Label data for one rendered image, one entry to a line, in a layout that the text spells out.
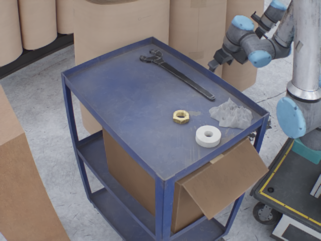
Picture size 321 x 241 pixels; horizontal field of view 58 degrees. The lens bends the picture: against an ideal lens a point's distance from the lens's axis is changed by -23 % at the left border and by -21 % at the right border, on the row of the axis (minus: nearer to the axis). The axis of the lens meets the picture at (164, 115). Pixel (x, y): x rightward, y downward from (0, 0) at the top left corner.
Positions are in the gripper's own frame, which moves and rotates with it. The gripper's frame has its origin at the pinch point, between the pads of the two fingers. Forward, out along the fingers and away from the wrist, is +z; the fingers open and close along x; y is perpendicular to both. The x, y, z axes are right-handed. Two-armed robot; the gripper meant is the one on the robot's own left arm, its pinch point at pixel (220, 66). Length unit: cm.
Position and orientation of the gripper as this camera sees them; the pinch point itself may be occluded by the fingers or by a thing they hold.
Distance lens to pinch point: 157.1
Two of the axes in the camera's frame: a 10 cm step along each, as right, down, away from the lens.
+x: -7.6, 4.9, -4.3
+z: -2.0, 4.6, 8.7
